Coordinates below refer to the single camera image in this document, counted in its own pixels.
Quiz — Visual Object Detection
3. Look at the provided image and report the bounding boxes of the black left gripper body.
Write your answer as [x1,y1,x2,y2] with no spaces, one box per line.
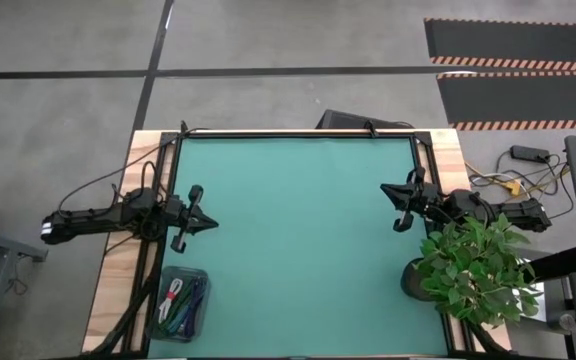
[165,184,204,254]

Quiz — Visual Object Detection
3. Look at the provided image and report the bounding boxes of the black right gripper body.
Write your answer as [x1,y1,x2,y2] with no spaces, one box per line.
[392,166,443,234]

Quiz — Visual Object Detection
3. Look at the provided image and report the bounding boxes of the white USB-C cable red tie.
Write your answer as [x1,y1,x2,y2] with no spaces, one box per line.
[158,277,184,322]

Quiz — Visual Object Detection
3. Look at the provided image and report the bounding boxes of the purple USB-C cable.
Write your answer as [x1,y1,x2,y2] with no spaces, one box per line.
[183,279,207,337]

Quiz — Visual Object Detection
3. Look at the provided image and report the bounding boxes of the black plant pot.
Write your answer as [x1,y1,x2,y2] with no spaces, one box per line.
[400,257,437,303]

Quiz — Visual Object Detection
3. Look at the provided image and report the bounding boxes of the black monitor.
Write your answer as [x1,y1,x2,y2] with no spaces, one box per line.
[316,109,414,131]

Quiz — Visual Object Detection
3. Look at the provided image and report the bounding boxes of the green leafy plant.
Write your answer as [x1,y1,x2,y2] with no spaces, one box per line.
[415,212,544,329]

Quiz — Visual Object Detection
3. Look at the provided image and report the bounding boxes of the green table mat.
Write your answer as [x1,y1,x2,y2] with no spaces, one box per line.
[147,137,449,359]

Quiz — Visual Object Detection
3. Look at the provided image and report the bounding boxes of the black mesh bin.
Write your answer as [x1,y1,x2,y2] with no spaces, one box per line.
[147,266,212,345]

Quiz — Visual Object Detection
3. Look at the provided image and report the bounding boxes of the black power adapter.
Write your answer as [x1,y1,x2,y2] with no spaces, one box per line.
[510,144,552,164]

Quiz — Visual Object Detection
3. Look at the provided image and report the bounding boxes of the black hazard-striped floor mat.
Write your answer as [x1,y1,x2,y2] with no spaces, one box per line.
[423,18,576,72]
[436,72,576,131]

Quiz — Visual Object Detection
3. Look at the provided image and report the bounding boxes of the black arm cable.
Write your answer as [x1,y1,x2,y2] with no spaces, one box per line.
[57,127,212,214]

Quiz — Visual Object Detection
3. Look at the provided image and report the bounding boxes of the tangled floor cables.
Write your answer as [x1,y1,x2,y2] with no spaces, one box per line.
[467,148,576,221]

